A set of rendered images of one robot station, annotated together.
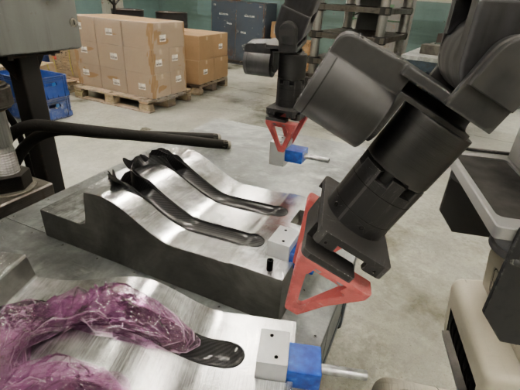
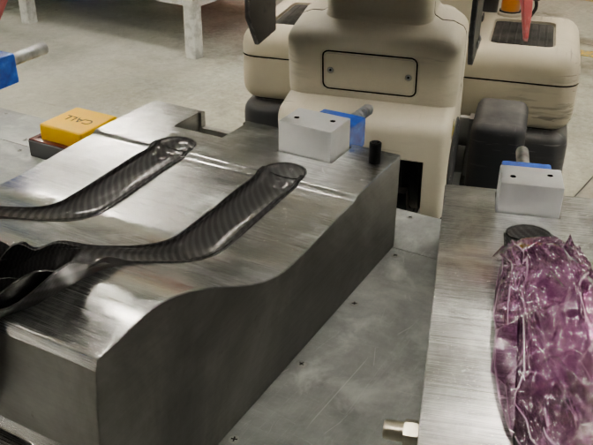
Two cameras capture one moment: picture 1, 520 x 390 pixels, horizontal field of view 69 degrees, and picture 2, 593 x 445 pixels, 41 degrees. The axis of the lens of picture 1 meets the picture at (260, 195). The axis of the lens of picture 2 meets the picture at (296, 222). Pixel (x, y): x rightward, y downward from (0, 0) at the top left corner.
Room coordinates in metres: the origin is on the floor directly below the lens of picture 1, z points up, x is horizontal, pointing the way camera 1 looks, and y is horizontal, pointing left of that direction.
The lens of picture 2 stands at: (0.44, 0.58, 1.17)
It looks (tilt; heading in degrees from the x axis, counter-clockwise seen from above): 29 degrees down; 276
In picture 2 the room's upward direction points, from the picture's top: 1 degrees clockwise
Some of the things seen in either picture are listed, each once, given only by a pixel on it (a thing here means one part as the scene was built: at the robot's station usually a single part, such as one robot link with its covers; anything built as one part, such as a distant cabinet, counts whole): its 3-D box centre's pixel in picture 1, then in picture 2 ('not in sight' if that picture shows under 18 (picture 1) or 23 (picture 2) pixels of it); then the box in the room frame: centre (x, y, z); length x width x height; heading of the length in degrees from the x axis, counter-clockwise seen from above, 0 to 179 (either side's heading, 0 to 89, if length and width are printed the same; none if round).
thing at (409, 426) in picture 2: not in sight; (401, 431); (0.42, 0.24, 0.84); 0.02 x 0.01 x 0.02; 174
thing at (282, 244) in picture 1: (311, 258); (339, 130); (0.47, -0.09, 0.89); 0.13 x 0.05 x 0.05; 66
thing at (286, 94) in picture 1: (289, 95); not in sight; (0.80, -0.05, 1.06); 0.10 x 0.07 x 0.07; 157
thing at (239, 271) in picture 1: (187, 209); (82, 275); (0.63, 0.14, 0.87); 0.50 x 0.26 x 0.14; 67
